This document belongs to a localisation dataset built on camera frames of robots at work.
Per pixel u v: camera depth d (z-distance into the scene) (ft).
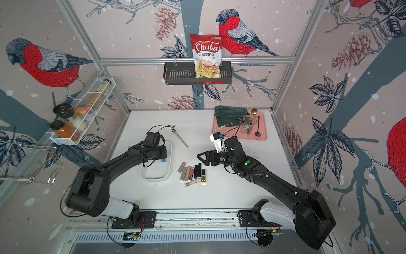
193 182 2.77
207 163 2.22
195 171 2.90
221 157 2.19
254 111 3.36
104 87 2.80
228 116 3.81
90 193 1.42
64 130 2.01
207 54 2.71
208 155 2.20
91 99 2.56
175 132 3.51
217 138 2.29
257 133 3.50
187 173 2.87
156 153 2.48
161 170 2.90
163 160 2.96
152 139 2.37
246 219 2.39
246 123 3.33
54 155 2.26
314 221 1.30
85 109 2.33
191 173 2.86
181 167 2.95
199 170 2.88
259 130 3.51
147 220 2.41
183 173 2.87
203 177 2.80
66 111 2.05
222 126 3.61
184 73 3.31
